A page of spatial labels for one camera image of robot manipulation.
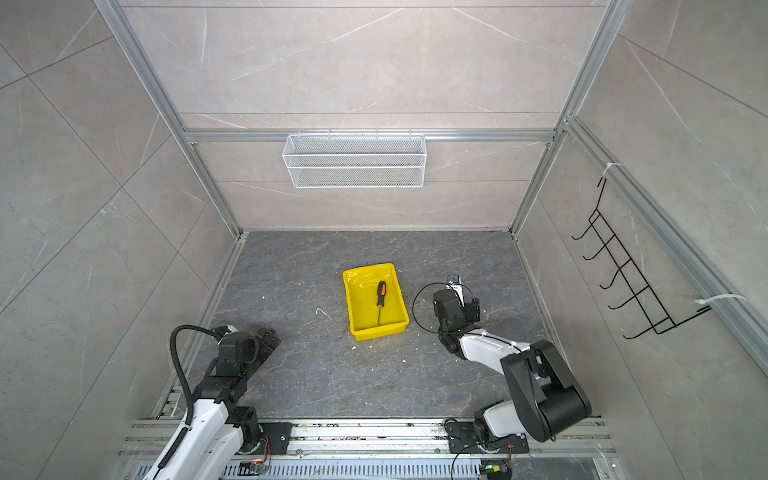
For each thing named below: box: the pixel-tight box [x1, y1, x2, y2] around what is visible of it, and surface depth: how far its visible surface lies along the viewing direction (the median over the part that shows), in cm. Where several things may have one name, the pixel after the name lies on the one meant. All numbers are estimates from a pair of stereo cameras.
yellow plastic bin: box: [342, 263, 410, 342], surface depth 99 cm
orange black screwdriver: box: [377, 280, 387, 325], surface depth 100 cm
